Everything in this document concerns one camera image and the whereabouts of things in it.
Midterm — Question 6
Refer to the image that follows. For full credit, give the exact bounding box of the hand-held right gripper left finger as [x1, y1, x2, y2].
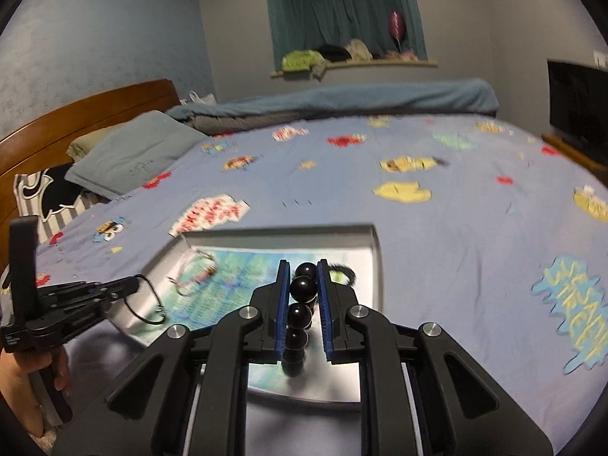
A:
[107, 259, 291, 456]

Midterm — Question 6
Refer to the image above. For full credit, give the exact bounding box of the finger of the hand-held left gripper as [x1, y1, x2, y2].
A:
[37, 275, 141, 301]
[28, 293, 127, 343]

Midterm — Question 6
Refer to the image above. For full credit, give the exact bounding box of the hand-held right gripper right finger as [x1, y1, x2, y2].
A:
[317, 259, 504, 456]

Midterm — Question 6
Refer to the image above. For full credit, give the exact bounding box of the large black bead bracelet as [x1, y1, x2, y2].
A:
[281, 263, 318, 377]

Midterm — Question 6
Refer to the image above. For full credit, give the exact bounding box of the grey cardboard tray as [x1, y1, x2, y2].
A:
[107, 222, 385, 412]

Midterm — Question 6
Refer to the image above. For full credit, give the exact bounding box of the thin silver bangle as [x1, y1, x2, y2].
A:
[124, 276, 166, 325]

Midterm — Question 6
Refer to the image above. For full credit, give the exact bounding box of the person's left hand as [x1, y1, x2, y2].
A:
[0, 347, 72, 438]

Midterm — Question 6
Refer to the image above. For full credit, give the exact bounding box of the printed paper liner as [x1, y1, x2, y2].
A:
[159, 246, 364, 393]

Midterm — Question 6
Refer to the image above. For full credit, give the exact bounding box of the striped black pillow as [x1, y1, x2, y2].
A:
[14, 165, 110, 243]

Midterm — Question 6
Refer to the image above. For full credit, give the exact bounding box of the printed blue bed sheet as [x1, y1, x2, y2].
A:
[0, 113, 608, 456]

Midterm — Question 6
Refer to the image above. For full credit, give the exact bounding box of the olive pillow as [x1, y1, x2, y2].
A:
[66, 126, 129, 160]

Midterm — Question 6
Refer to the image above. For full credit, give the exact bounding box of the blue-grey pillow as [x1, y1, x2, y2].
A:
[64, 110, 210, 198]

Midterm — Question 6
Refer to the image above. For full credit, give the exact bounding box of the wooden headboard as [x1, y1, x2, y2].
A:
[0, 79, 181, 271]

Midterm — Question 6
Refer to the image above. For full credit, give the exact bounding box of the folded grey blanket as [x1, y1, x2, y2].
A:
[190, 113, 333, 134]

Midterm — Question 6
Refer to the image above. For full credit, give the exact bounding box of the folded blue blanket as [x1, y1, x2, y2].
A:
[166, 77, 499, 122]

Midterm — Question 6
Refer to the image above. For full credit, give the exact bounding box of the green cloth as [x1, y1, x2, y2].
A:
[282, 50, 328, 81]

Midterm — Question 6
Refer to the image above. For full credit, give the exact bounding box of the window sill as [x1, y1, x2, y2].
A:
[271, 59, 439, 79]

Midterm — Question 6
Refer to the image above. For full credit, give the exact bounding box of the black cloth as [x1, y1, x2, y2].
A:
[316, 44, 352, 62]

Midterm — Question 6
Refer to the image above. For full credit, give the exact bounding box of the beige cloth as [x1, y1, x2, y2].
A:
[344, 39, 374, 62]

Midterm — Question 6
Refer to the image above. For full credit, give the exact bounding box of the wooden television stand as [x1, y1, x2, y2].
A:
[541, 132, 608, 176]

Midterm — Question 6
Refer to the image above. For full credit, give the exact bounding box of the teal curtain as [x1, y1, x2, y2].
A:
[261, 0, 426, 60]

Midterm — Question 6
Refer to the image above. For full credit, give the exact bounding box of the black television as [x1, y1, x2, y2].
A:
[547, 59, 608, 165]

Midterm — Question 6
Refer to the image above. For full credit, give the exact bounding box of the black hair tie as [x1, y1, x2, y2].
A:
[328, 263, 358, 288]

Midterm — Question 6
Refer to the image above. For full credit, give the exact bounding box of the pink cord bracelet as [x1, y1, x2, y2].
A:
[166, 247, 219, 296]

